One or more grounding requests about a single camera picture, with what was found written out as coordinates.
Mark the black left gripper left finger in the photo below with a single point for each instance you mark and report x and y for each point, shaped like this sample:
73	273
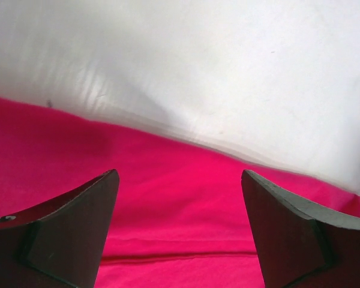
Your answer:
59	243

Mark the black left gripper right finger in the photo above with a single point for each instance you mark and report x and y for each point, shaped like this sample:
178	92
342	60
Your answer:
300	243

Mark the magenta pink t shirt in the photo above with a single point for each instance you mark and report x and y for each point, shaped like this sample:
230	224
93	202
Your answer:
179	220

